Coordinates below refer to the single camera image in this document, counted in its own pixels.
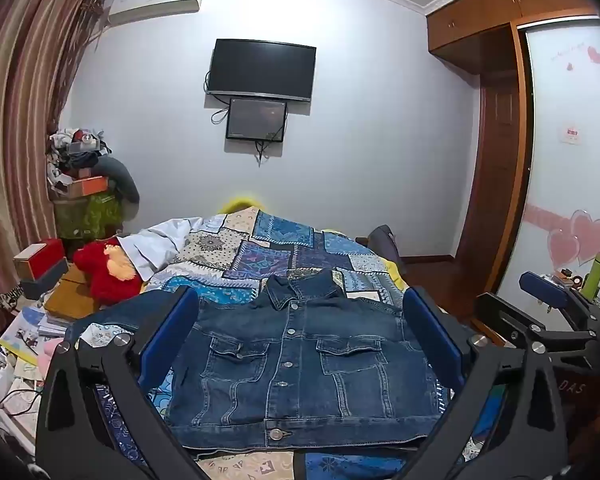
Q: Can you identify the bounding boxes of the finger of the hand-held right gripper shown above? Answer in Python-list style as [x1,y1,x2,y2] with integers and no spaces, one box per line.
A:
[519,271,600,333]
[474,292,544,347]

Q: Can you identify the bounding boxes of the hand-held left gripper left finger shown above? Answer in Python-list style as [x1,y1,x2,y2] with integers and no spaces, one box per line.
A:
[36,286,216,480]

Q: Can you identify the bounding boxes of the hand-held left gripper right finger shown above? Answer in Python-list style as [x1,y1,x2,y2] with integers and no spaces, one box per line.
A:
[402,286,571,480]

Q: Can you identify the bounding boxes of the blue denim jacket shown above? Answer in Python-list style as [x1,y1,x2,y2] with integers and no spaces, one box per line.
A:
[66,267,455,451]

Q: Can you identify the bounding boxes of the pile of mixed clothes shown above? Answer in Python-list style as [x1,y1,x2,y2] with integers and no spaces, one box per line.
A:
[47,127,113,181]

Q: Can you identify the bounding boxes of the green bottle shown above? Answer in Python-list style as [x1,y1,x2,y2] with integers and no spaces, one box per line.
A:
[580,254,600,301]

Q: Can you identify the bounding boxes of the red plush toy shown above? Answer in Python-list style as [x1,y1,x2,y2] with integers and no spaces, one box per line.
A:
[72,240,146,306]

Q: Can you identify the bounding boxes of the white cloth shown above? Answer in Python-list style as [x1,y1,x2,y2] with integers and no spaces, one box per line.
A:
[117,217,203,273]

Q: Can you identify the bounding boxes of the white heart-print sliding door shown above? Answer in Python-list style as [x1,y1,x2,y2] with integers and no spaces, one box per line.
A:
[495,15,600,311]

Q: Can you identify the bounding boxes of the brown cardboard box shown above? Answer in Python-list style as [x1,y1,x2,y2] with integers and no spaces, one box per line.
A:
[44,262,101,321]

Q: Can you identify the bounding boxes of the pink cloth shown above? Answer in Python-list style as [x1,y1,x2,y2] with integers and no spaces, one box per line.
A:
[39,337,65,377]

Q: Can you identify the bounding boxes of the brown wooden door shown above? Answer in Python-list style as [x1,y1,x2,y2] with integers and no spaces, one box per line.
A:
[460,25,523,261]

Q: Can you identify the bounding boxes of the blue patchwork quilt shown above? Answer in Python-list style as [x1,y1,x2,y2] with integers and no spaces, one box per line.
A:
[65,205,486,480]

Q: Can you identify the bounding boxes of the grey box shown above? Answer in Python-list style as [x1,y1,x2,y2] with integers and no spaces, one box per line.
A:
[20,260,71,301]

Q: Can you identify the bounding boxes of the pile of picture books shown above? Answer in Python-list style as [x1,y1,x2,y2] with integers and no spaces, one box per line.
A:
[0,305,66,366]

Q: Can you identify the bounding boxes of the green patterned cloth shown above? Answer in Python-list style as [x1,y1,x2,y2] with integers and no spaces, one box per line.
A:
[54,192,126,241]

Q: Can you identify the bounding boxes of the red box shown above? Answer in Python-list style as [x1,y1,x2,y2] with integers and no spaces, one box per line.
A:
[12,238,66,278]

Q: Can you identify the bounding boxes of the grey long pillow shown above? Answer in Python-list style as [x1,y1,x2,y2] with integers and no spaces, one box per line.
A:
[97,157,141,206]

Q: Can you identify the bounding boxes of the orange box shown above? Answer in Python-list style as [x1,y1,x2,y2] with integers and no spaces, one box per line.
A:
[65,176,109,198]

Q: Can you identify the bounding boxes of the brown wooden wardrobe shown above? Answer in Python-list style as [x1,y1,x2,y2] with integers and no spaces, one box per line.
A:
[426,0,600,321]

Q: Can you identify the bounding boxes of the striped brown curtain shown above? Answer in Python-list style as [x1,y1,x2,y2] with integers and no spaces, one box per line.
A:
[0,0,106,341]

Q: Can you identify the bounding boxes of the white air conditioner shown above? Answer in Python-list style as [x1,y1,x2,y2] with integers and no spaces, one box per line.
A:
[107,0,206,26]

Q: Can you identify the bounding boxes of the small black wall monitor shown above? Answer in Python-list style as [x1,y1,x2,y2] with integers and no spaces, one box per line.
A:
[225,97,287,143]

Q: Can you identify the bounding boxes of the black wall television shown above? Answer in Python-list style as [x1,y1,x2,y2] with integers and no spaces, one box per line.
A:
[207,38,317,103]

